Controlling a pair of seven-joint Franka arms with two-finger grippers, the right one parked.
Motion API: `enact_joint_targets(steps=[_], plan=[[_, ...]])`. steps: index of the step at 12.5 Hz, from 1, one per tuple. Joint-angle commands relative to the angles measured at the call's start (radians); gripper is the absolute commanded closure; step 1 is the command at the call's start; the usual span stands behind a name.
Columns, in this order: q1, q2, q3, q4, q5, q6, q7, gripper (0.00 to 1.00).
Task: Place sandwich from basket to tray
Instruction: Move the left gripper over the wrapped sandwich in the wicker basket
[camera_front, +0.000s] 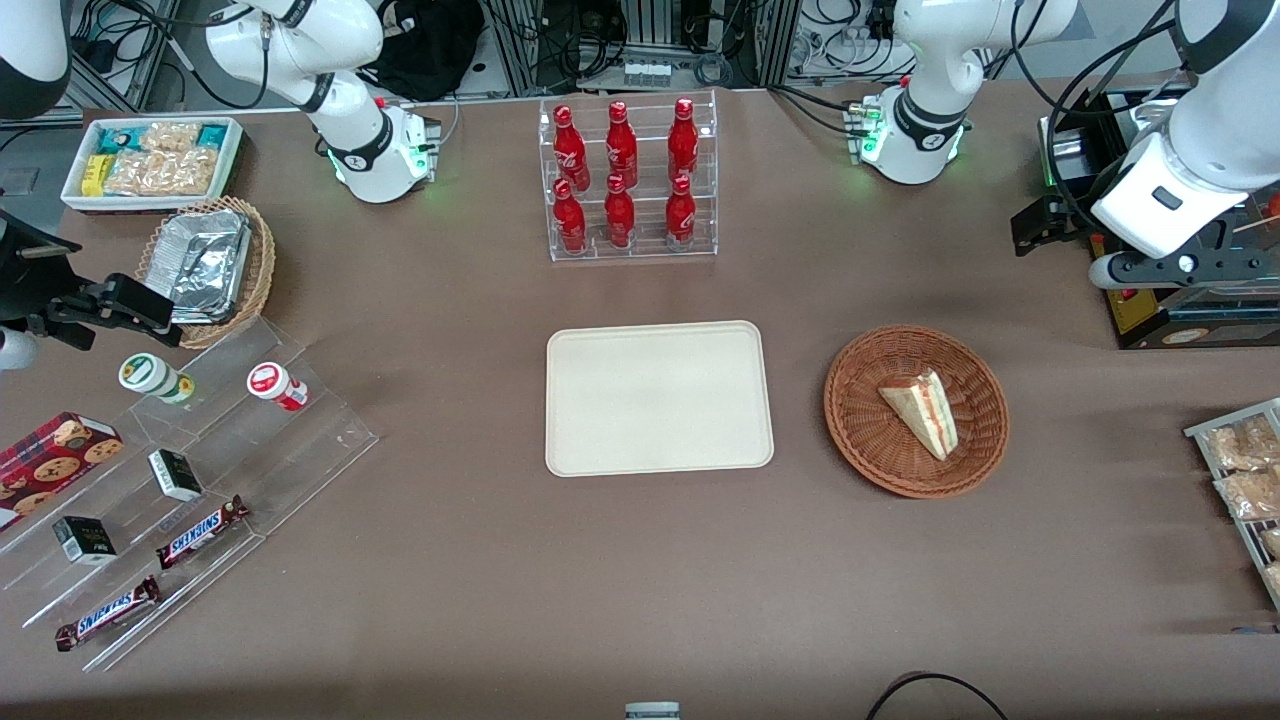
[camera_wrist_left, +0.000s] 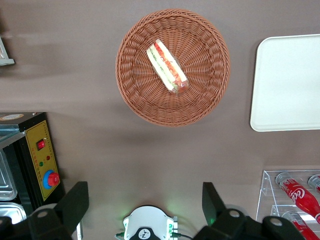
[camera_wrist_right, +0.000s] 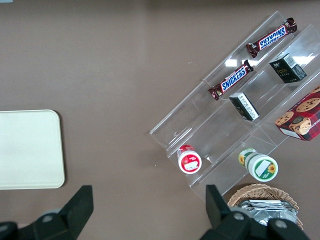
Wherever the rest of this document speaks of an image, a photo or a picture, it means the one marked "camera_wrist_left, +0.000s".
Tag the round brown wicker basket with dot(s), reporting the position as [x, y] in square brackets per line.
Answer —
[200, 82]

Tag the plastic-wrapped triangle sandwich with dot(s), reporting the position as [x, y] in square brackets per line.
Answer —
[166, 66]

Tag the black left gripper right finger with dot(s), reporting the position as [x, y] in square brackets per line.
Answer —
[215, 207]

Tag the white rectangular plastic tray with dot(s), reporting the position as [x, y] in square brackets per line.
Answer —
[287, 85]

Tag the red cola bottle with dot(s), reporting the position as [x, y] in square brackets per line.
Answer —
[315, 182]
[300, 195]
[300, 225]

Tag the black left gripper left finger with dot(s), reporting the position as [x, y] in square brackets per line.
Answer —
[72, 207]

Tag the stainless steel pan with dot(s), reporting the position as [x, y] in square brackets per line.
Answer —
[12, 212]
[5, 180]

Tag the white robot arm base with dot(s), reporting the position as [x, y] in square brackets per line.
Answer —
[147, 220]

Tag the grey box edge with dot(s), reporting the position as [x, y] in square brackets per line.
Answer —
[5, 58]

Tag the black appliance with yellow panel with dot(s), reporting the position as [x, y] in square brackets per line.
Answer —
[30, 160]

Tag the clear acrylic bottle rack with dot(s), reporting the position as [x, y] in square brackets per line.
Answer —
[268, 190]

